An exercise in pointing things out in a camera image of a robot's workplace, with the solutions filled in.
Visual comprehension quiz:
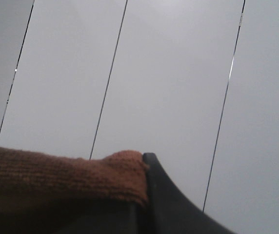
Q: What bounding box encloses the brown towel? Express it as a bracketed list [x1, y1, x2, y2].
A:
[0, 147, 149, 234]

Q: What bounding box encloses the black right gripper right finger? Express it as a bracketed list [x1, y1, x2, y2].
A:
[143, 153, 234, 234]

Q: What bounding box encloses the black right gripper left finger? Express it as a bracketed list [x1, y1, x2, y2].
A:
[63, 202, 139, 234]

